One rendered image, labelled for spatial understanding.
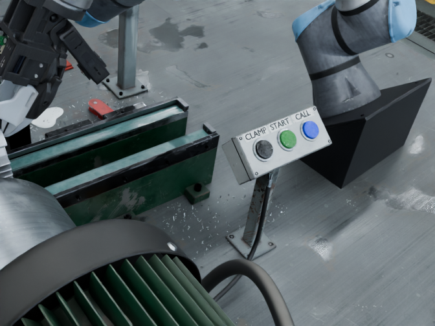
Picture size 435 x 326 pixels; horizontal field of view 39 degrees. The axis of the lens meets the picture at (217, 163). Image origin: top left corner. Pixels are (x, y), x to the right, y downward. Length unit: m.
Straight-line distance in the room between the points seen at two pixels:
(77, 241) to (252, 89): 1.19
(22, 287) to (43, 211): 0.34
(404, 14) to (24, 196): 0.84
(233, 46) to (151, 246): 1.33
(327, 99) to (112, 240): 1.01
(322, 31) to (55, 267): 1.04
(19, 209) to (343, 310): 0.62
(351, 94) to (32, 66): 0.74
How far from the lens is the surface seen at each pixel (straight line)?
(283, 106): 1.50
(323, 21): 1.33
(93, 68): 0.88
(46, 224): 0.69
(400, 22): 1.26
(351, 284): 1.15
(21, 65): 0.82
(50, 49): 0.83
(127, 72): 1.45
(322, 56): 1.34
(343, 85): 1.34
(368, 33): 1.29
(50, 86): 0.84
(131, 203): 1.14
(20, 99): 0.86
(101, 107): 1.39
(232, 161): 0.95
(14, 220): 0.68
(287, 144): 0.95
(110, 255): 0.37
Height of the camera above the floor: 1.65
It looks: 41 degrees down
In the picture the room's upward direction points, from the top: 10 degrees clockwise
